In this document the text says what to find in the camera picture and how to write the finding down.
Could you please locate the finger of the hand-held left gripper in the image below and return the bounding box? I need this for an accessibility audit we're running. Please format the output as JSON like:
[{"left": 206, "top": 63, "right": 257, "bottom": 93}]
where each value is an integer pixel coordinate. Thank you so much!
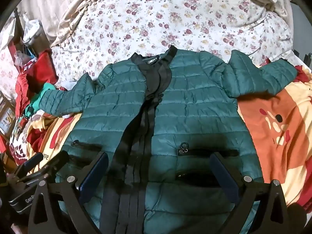
[
  {"left": 19, "top": 150, "right": 71, "bottom": 184},
  {"left": 15, "top": 152, "right": 44, "bottom": 178}
]

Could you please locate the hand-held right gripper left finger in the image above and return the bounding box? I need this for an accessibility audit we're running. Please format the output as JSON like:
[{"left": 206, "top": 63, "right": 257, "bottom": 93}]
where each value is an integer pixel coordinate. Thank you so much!
[{"left": 28, "top": 152, "right": 109, "bottom": 234}]

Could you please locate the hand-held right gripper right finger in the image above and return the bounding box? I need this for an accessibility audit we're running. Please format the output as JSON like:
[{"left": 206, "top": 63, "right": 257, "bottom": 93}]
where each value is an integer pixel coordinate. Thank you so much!
[{"left": 210, "top": 152, "right": 292, "bottom": 234}]

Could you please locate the dark green puffer jacket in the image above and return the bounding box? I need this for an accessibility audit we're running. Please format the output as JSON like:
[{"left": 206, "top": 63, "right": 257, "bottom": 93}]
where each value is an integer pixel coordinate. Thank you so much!
[{"left": 36, "top": 45, "right": 299, "bottom": 234}]

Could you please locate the teal green cloth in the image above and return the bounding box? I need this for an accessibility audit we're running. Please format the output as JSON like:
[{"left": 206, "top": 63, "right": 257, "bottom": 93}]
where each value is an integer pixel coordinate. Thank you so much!
[{"left": 24, "top": 83, "right": 57, "bottom": 117}]

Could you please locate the orange cartoon blanket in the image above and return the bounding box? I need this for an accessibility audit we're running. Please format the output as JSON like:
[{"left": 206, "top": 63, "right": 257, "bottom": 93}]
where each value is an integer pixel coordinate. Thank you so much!
[{"left": 27, "top": 77, "right": 312, "bottom": 209}]

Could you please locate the pink floral cloth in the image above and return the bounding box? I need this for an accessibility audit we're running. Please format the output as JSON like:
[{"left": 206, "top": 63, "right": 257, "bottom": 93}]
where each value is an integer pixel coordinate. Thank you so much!
[{"left": 0, "top": 17, "right": 20, "bottom": 99}]

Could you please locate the red cloth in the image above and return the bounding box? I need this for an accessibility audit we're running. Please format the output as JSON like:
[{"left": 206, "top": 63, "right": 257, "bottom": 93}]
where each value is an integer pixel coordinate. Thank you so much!
[{"left": 15, "top": 49, "right": 59, "bottom": 117}]

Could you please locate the white plastic bag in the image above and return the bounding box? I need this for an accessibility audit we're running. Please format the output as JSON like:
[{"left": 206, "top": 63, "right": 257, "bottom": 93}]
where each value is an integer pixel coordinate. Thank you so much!
[{"left": 23, "top": 19, "right": 41, "bottom": 43}]

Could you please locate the beige ruffled fabric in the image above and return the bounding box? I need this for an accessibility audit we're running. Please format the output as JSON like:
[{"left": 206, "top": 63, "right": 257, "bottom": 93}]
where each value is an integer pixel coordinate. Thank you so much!
[{"left": 50, "top": 0, "right": 152, "bottom": 48}]

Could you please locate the beige curtain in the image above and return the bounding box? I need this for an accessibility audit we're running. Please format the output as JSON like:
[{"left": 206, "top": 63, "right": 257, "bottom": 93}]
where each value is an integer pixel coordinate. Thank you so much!
[{"left": 18, "top": 0, "right": 98, "bottom": 35}]

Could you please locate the floral quilt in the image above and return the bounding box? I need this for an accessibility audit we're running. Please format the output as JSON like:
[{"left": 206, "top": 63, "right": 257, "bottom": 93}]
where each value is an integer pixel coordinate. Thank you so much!
[{"left": 51, "top": 0, "right": 296, "bottom": 98}]

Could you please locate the dark wooden post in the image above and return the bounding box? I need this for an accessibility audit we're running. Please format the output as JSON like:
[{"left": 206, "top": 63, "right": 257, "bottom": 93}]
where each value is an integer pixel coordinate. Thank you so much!
[{"left": 9, "top": 8, "right": 25, "bottom": 51}]

